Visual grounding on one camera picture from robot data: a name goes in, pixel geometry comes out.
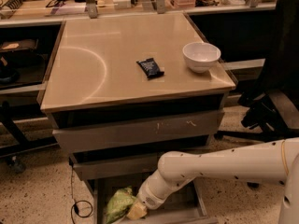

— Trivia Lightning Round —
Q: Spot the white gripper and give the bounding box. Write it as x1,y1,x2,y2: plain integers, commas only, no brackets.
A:
126,184,165,220

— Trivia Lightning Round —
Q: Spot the green jalapeno chip bag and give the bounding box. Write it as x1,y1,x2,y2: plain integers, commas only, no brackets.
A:
106,186,136,224

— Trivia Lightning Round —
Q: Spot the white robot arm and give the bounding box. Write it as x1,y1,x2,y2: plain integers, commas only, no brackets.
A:
128,137,299,224

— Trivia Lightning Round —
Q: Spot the bottom grey open drawer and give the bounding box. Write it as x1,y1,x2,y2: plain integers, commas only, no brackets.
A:
89,172,218,224

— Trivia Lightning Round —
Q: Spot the middle grey drawer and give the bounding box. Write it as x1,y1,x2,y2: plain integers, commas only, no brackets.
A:
69,147,167,180

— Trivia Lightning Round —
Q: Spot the top grey drawer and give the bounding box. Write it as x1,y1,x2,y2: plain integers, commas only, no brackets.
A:
53,109,224,153

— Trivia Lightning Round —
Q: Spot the grey drawer cabinet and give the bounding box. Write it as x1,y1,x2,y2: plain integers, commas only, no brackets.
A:
36,11,238,224

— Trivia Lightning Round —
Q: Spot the black cart with wheel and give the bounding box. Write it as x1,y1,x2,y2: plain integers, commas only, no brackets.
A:
0,101,57,174

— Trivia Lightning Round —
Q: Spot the dark blue snack bar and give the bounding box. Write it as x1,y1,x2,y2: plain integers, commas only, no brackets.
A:
136,58,164,79

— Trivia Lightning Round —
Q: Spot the white bowl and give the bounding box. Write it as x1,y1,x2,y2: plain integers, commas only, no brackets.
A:
182,42,221,73

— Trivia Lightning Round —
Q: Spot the black office chair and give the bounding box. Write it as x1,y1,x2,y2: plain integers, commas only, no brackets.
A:
214,0,299,189

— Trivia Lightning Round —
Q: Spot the black coiled tool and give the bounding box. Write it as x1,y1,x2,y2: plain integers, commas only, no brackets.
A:
0,0,22,19

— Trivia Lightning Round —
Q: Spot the black floor cable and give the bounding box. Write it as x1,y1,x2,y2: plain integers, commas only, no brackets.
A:
68,163,94,224

